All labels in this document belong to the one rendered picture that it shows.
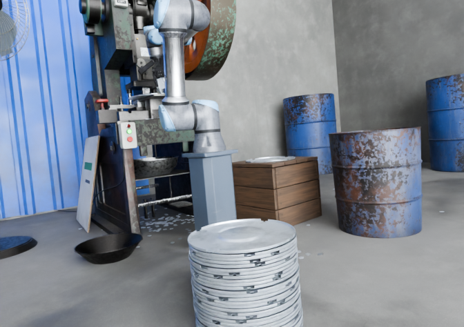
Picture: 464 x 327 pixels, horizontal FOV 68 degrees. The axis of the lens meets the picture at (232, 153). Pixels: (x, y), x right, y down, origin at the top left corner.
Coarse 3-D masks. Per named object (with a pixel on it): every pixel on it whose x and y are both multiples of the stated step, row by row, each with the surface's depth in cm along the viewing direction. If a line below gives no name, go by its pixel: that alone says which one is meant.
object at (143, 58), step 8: (136, 40) 207; (144, 40) 209; (136, 48) 207; (144, 48) 209; (144, 56) 209; (136, 64) 207; (144, 64) 208; (136, 72) 207; (136, 80) 208; (144, 80) 209; (152, 80) 212
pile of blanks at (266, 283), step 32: (192, 256) 90; (224, 256) 79; (256, 256) 79; (288, 256) 86; (192, 288) 91; (224, 288) 80; (256, 288) 81; (288, 288) 84; (224, 320) 81; (256, 320) 80; (288, 320) 83
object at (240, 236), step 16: (224, 224) 105; (240, 224) 104; (256, 224) 102; (272, 224) 101; (288, 224) 98; (192, 240) 92; (208, 240) 91; (224, 240) 89; (240, 240) 87; (256, 240) 87; (272, 240) 86; (288, 240) 84
